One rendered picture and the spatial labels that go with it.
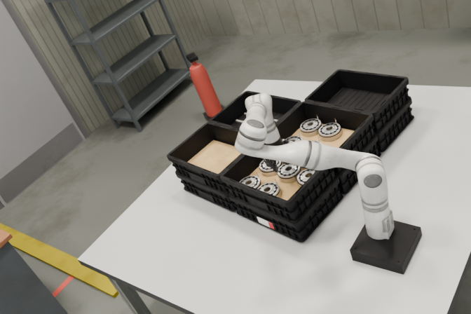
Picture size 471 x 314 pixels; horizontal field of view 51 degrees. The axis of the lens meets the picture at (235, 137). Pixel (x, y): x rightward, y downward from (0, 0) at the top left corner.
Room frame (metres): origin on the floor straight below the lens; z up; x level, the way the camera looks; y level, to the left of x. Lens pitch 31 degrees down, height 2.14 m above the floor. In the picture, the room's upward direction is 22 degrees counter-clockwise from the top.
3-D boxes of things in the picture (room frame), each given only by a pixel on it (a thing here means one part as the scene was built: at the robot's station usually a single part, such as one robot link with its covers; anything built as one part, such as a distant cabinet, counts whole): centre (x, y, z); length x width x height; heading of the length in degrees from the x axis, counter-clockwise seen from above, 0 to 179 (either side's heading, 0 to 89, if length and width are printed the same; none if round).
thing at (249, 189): (1.65, -0.10, 0.92); 0.40 x 0.30 x 0.02; 33
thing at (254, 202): (1.65, -0.10, 0.87); 0.40 x 0.30 x 0.11; 33
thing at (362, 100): (1.98, -0.60, 0.87); 0.40 x 0.30 x 0.11; 33
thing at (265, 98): (1.67, -0.14, 1.18); 0.09 x 0.07 x 0.15; 75
